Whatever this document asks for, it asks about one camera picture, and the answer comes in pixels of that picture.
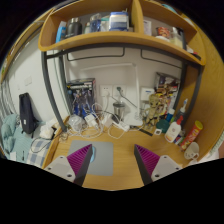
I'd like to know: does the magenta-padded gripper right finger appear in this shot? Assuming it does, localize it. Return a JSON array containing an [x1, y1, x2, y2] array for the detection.
[[133, 143, 183, 186]]

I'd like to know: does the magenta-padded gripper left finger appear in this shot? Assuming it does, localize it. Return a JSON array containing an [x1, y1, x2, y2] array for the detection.
[[43, 143, 94, 187]]

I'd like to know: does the grey mouse pad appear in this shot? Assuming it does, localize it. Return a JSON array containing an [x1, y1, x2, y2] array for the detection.
[[66, 139, 115, 177]]

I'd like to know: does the white printed mug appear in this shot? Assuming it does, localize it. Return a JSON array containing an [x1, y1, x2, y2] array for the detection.
[[183, 141, 201, 161]]

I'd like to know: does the white red-capped pump bottle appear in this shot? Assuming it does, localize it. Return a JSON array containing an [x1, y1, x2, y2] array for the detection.
[[164, 115, 184, 144]]

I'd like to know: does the white crumpled tissue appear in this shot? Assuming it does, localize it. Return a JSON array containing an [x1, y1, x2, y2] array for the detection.
[[39, 124, 56, 140]]

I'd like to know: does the red yellow chips can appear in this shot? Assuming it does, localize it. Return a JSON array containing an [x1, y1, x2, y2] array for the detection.
[[179, 120, 204, 151]]

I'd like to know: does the checked blue bedding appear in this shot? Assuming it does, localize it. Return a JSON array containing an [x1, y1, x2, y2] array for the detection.
[[0, 113, 51, 168]]

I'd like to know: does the clear lidded plastic cup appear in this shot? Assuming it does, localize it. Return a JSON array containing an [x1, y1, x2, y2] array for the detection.
[[67, 114, 84, 133]]

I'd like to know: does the white cube charger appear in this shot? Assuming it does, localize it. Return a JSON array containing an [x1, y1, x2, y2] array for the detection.
[[84, 114, 99, 129]]

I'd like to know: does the white power strip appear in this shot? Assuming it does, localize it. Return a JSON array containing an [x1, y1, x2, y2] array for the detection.
[[111, 119, 131, 132]]

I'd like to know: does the black hanging bag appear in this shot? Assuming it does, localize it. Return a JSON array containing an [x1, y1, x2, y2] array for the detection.
[[18, 92, 38, 135]]

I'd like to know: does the robot model kit box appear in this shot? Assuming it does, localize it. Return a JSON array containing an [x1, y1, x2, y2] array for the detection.
[[65, 78, 98, 119]]

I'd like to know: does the colourful printed box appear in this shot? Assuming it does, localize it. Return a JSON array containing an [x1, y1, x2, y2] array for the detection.
[[154, 72, 181, 98]]

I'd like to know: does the wooden shelf unit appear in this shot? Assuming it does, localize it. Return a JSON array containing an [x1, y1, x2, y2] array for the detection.
[[37, 0, 207, 67]]

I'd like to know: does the white coiled cable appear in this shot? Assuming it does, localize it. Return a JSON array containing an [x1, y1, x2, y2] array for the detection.
[[64, 103, 128, 141]]

